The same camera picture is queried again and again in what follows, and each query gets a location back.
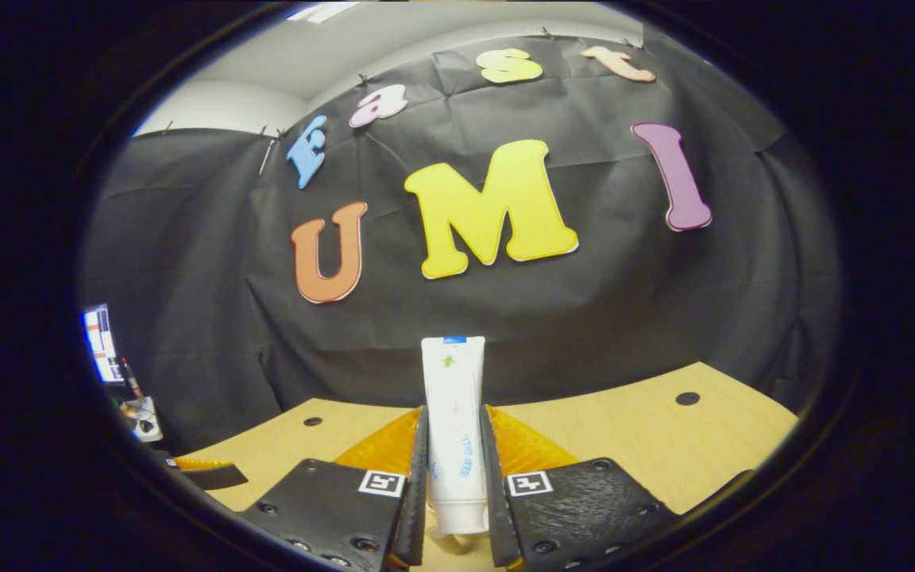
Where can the wooden desktop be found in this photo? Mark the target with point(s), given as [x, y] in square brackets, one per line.
[648, 437]

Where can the white printed board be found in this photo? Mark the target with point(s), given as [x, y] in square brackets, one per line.
[100, 342]

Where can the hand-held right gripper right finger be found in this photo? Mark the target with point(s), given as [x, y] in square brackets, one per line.
[492, 500]

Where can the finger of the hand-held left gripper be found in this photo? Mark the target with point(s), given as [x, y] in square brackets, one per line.
[211, 475]

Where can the small white device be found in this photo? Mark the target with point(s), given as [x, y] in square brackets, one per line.
[142, 417]

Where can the black backdrop cloth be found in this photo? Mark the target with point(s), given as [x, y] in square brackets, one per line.
[624, 318]

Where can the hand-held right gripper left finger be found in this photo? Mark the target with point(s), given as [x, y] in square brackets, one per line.
[416, 500]

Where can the white toothpaste tube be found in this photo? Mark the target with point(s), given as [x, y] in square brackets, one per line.
[453, 421]

